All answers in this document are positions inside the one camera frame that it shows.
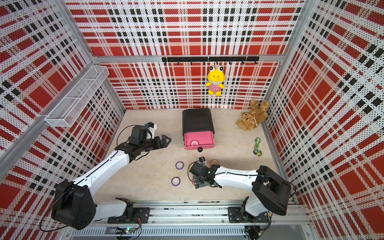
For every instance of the aluminium front rail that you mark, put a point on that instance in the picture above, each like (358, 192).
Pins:
(195, 219)

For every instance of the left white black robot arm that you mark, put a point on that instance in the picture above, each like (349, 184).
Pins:
(74, 204)

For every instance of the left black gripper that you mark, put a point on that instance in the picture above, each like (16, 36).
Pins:
(158, 145)

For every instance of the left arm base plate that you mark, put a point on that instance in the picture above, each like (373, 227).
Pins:
(132, 216)

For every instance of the orange tape roll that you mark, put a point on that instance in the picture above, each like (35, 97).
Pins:
(215, 162)

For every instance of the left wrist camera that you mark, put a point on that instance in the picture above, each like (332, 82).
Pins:
(151, 128)

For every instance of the black pink drawer cabinet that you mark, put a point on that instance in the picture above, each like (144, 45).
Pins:
(198, 125)

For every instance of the black hook rail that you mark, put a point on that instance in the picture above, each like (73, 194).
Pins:
(209, 59)

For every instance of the purple tape roll upper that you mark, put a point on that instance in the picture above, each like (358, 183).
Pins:
(179, 165)

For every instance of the yellow frog plush toy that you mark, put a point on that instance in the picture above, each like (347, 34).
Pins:
(216, 78)

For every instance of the purple tape roll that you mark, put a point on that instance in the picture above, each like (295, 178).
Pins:
(176, 181)
(179, 165)

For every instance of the brown teddy bear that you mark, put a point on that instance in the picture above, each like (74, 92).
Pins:
(252, 119)

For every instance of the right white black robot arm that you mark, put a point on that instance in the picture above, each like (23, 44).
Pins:
(271, 192)

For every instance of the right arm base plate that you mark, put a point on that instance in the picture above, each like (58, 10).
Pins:
(239, 215)

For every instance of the white wire mesh shelf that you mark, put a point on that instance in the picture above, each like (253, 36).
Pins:
(70, 107)

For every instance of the purple tape roll lower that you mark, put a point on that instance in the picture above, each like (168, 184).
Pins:
(176, 181)

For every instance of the green keychain toy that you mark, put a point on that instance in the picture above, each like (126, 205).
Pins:
(256, 150)

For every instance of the red tape roll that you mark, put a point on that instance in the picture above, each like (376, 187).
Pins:
(194, 143)

